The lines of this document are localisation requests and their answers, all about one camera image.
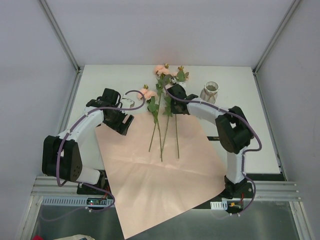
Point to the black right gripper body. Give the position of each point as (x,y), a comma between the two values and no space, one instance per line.
(176,107)

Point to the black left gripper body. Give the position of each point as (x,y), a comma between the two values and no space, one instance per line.
(122,122)

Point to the pink flower stem pale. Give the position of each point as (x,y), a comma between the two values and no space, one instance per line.
(169,80)

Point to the black ribbon gold lettering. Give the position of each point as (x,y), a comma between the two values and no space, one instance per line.
(213,138)

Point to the pink wrapping paper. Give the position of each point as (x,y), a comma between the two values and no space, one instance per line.
(147,191)

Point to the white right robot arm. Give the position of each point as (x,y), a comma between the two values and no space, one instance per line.
(233,131)

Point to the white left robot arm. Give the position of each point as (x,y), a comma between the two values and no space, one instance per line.
(61,153)

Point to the white ribbed vase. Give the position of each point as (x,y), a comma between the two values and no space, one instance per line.
(209,93)

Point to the beige cloth bottom edge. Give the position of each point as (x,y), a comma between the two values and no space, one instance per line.
(76,237)

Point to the red object bottom edge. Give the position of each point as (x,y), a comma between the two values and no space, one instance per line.
(37,237)

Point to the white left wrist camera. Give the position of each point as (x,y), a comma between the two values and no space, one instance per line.
(126,102)

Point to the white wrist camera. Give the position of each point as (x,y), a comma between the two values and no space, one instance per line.
(178,82)
(126,102)

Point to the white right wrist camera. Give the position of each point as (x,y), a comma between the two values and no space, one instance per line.
(178,82)

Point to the left white cable duct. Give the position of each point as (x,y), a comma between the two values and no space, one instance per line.
(69,201)

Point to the white cable duct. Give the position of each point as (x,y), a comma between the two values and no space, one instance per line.
(219,205)
(69,201)

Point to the right white cable duct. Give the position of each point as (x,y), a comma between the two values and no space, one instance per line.
(219,205)

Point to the left aluminium frame post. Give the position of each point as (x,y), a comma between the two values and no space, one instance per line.
(59,34)

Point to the aluminium frame post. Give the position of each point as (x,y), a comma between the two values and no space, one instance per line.
(59,34)
(293,7)

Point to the right aluminium frame post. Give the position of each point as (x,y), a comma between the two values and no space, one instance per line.
(293,7)

